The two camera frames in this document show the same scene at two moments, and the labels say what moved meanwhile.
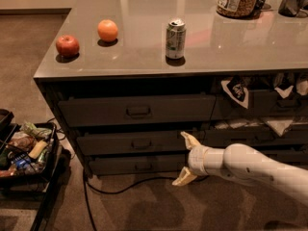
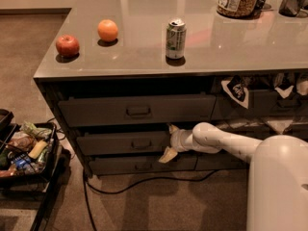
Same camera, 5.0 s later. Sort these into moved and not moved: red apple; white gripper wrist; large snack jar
Moved: white gripper wrist
Not moved: large snack jar; red apple
